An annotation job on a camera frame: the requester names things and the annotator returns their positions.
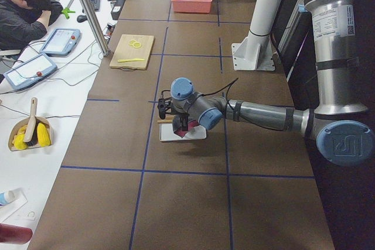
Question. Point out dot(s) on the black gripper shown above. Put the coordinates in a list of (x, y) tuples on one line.
[(177, 121)]

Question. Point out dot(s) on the grey and pink cloth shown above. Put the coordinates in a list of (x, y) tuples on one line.
[(191, 124)]

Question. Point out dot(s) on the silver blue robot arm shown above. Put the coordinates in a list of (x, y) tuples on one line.
[(339, 138)]

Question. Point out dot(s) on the yellow plastic knife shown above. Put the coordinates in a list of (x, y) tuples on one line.
[(129, 60)]

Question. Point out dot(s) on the front lemon slice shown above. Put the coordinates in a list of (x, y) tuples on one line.
[(137, 45)]

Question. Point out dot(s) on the lemon slice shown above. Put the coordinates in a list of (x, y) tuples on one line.
[(132, 42), (137, 45)]

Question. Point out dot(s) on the rear lemon slice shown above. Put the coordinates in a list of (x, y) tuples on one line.
[(132, 42)]

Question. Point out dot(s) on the bamboo cutting board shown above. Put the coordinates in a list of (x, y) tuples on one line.
[(126, 51)]

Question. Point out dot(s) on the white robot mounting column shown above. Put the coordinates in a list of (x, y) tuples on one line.
[(254, 53)]

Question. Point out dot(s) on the black power adapter box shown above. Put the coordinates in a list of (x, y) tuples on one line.
[(117, 6)]

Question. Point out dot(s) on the black computer mouse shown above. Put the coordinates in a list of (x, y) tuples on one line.
[(81, 18)]

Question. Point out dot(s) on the upper teach pendant tablet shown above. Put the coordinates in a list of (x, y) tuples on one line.
[(61, 42)]

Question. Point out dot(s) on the teach pendant tablet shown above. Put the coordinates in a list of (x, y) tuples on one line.
[(61, 42), (30, 72)]

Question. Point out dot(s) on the right yellow corn toy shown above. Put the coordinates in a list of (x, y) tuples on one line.
[(43, 137)]

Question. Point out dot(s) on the yellow corn toy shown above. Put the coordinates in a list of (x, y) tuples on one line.
[(18, 139), (43, 137)]

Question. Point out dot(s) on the lower teach pendant tablet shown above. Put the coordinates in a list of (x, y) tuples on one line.
[(30, 72)]

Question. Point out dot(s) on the wooden hand brush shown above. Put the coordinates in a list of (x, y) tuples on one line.
[(30, 135)]

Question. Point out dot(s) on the wooden dustpan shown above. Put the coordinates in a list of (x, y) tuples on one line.
[(25, 122)]

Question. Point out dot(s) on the green plastic toy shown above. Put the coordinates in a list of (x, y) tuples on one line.
[(66, 12)]

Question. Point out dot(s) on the left yellow corn toy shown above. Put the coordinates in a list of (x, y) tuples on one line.
[(18, 139)]

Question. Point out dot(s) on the person in black jacket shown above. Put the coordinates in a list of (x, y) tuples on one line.
[(23, 21)]

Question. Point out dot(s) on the white blue paper cup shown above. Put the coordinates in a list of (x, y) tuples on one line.
[(7, 197)]

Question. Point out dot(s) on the red cylinder object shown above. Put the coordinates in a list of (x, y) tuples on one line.
[(12, 234)]

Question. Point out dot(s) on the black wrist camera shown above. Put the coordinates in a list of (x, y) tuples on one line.
[(164, 104)]

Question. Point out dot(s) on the aluminium frame post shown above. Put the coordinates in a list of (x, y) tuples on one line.
[(95, 26)]

